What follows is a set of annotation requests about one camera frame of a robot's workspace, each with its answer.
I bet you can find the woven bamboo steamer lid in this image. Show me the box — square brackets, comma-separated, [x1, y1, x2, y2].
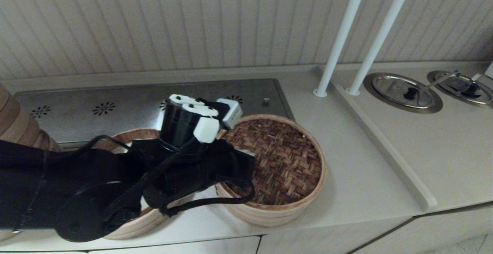
[216, 114, 327, 210]

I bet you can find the right bamboo steamer basket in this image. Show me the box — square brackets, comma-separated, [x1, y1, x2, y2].
[216, 169, 327, 227]

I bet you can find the bamboo steamer basket with cloth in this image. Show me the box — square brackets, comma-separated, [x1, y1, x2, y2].
[94, 128, 216, 240]

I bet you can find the near round steel lid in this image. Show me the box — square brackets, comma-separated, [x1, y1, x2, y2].
[363, 72, 443, 114]

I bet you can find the far round steel lid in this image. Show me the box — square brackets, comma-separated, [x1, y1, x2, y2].
[426, 70, 493, 110]

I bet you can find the beige cabinet door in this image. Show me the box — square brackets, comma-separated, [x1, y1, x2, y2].
[347, 202, 493, 254]
[257, 215, 413, 254]
[89, 235, 262, 254]

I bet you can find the stainless steel steam panel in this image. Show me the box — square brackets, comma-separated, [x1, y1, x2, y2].
[13, 78, 295, 148]

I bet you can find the white round pole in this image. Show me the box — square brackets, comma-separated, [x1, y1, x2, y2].
[313, 0, 371, 98]
[345, 0, 417, 96]

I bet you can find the stack of bamboo steamers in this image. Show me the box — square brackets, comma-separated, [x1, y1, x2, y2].
[0, 82, 62, 243]

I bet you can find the thin black cable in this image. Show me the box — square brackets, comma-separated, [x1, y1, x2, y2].
[158, 177, 255, 217]

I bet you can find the black braided cable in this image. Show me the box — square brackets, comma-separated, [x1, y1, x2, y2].
[104, 138, 201, 224]

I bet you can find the long metal ladle handle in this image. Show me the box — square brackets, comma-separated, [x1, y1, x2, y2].
[419, 69, 461, 93]

